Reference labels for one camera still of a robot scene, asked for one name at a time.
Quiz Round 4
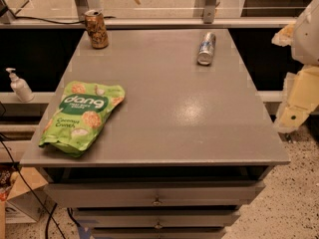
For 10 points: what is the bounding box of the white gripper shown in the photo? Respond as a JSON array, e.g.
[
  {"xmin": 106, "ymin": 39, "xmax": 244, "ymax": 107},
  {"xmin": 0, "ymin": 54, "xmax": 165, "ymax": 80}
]
[{"xmin": 271, "ymin": 24, "xmax": 319, "ymax": 133}]

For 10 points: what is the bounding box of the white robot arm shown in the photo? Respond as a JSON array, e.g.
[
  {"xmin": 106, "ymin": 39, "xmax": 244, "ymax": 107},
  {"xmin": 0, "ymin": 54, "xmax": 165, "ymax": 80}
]
[{"xmin": 271, "ymin": 0, "xmax": 319, "ymax": 133}]

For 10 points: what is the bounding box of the silver blue redbull can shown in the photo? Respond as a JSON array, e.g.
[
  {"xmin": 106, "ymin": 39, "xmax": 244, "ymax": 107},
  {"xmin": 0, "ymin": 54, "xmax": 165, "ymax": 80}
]
[{"xmin": 197, "ymin": 32, "xmax": 216, "ymax": 66}]

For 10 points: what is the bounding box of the brown patterned drink can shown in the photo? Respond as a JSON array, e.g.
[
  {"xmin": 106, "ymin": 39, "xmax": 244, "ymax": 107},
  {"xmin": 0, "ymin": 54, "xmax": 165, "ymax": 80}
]
[{"xmin": 85, "ymin": 10, "xmax": 109, "ymax": 49}]

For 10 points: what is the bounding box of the grey drawer cabinet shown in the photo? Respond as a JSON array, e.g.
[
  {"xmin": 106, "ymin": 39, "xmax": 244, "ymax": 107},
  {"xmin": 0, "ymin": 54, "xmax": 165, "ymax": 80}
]
[{"xmin": 22, "ymin": 30, "xmax": 289, "ymax": 239}]

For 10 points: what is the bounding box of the green dang chips bag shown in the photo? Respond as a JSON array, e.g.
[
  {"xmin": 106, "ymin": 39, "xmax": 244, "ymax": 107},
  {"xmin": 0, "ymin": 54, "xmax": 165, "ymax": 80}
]
[{"xmin": 39, "ymin": 81, "xmax": 126, "ymax": 157}]

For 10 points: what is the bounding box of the white pump dispenser bottle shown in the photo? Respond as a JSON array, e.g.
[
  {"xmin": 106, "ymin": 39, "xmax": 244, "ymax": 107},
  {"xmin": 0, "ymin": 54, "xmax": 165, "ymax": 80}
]
[{"xmin": 6, "ymin": 68, "xmax": 34, "ymax": 103}]

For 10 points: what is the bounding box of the cardboard box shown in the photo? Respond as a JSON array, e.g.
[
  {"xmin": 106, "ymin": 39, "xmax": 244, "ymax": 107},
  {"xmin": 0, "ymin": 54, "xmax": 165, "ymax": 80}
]
[{"xmin": 4, "ymin": 167, "xmax": 48, "ymax": 224}]

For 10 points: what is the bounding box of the black cable on floor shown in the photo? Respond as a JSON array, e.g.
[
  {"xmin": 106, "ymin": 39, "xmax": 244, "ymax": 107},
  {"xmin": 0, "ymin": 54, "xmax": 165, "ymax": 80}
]
[{"xmin": 0, "ymin": 133, "xmax": 81, "ymax": 239}]

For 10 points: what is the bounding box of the grey metal railing frame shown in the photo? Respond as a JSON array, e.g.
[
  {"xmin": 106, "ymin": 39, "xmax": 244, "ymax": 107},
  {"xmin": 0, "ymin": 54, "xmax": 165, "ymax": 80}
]
[{"xmin": 1, "ymin": 0, "xmax": 297, "ymax": 28}]

